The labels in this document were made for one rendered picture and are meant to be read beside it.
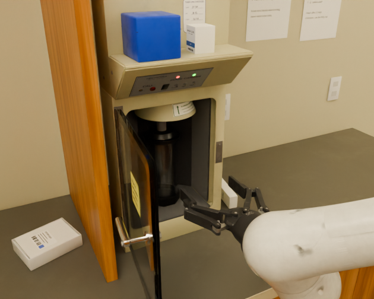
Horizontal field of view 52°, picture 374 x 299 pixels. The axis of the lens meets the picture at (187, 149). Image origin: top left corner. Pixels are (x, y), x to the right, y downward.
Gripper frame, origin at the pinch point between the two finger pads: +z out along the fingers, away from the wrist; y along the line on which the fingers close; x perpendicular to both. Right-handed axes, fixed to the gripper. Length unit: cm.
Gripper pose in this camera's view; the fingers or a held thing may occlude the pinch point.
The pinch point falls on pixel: (208, 188)
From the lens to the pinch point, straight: 94.9
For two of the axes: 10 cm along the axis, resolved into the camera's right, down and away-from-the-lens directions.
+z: -4.5, -3.8, 8.1
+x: 0.0, 9.0, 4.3
